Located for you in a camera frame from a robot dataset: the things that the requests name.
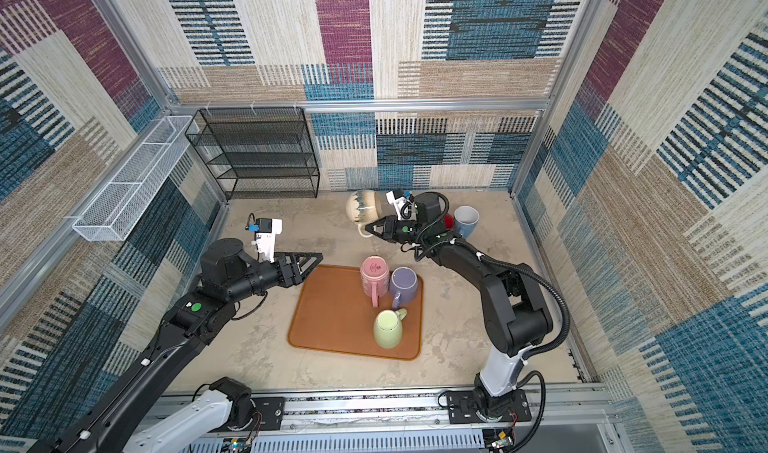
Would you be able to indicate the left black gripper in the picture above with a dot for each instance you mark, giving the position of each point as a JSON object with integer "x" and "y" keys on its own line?
{"x": 290, "y": 276}

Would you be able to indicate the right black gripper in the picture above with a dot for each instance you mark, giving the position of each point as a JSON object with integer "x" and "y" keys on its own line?
{"x": 390, "y": 228}

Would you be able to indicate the red mug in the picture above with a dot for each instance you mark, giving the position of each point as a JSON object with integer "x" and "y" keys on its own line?
{"x": 449, "y": 222}

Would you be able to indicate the beige speckled mug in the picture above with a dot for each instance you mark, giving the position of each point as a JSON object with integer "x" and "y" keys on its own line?
{"x": 364, "y": 207}

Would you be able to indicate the pink patterned mug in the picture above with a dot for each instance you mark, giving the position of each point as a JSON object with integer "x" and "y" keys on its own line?
{"x": 375, "y": 276}

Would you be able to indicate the purple mug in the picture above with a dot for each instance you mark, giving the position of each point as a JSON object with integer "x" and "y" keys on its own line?
{"x": 403, "y": 287}

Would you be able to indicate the blue polka dot mug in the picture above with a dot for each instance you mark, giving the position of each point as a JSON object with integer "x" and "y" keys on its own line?
{"x": 466, "y": 219}

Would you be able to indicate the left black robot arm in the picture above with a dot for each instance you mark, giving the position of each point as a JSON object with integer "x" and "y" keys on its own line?
{"x": 228, "y": 275}

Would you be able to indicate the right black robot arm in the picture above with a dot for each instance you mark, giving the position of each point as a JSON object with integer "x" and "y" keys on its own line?
{"x": 516, "y": 316}

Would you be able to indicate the light green mug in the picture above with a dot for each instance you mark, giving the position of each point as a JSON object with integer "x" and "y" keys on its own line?
{"x": 388, "y": 328}

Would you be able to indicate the brown rectangular tray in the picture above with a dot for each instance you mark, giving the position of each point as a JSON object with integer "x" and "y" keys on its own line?
{"x": 334, "y": 314}

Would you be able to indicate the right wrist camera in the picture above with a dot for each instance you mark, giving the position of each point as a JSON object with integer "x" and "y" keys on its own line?
{"x": 402, "y": 203}

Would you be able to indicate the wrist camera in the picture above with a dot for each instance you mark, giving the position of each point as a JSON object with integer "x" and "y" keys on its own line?
{"x": 265, "y": 231}
{"x": 402, "y": 203}

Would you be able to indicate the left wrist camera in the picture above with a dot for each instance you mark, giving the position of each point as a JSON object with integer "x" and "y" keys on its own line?
{"x": 265, "y": 231}

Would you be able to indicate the black wire shelf rack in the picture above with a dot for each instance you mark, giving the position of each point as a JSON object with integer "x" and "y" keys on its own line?
{"x": 257, "y": 153}

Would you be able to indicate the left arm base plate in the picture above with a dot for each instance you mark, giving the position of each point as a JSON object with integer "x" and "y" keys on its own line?
{"x": 269, "y": 412}

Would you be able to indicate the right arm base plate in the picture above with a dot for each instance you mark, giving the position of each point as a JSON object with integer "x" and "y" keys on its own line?
{"x": 468, "y": 407}

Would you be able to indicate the white wire mesh basket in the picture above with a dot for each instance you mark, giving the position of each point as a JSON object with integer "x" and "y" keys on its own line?
{"x": 115, "y": 211}

